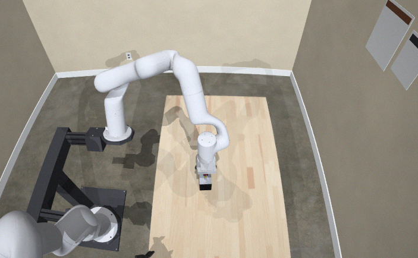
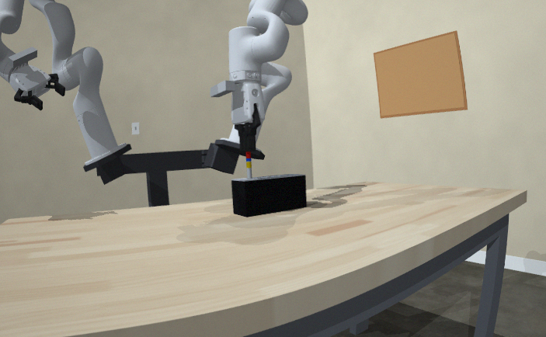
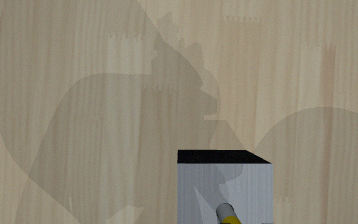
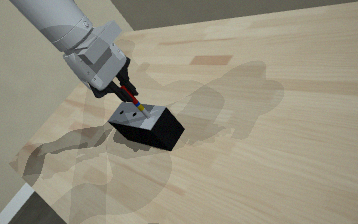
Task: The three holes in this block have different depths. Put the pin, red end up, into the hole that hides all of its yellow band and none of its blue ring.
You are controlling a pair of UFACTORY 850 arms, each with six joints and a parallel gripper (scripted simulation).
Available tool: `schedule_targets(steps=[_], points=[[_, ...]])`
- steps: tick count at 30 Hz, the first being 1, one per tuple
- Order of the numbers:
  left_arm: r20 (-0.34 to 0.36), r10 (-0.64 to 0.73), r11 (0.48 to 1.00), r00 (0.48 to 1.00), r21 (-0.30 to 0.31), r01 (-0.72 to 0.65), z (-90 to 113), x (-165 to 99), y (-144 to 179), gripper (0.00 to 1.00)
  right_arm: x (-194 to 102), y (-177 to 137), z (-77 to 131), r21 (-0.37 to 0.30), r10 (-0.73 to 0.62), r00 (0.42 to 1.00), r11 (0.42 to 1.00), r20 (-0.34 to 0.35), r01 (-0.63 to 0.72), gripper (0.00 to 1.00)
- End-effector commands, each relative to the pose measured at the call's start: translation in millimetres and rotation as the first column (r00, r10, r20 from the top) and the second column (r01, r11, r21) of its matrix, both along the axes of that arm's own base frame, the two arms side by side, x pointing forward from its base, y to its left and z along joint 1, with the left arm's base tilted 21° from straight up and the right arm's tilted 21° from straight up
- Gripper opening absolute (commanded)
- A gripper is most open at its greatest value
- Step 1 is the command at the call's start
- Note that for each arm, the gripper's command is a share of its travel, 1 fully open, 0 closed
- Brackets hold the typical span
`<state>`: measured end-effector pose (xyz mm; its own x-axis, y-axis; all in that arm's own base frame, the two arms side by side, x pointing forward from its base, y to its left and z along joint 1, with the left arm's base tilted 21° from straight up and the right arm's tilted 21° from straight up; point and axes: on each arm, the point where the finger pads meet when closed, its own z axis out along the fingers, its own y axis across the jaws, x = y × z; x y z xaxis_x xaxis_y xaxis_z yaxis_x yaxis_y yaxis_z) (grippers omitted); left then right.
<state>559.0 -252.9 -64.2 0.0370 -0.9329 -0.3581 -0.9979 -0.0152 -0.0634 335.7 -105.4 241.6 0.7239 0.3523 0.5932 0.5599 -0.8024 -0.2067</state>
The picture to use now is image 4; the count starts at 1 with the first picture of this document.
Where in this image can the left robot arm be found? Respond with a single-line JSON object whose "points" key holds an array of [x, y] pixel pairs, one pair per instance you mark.
{"points": [[67, 27]]}

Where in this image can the black rectangular block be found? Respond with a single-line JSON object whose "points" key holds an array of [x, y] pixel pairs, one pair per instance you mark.
{"points": [[162, 130]]}

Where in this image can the red and grey striped pin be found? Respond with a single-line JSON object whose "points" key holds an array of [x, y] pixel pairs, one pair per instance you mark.
{"points": [[137, 103]]}

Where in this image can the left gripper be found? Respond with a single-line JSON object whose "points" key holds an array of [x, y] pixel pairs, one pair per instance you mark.
{"points": [[112, 62]]}

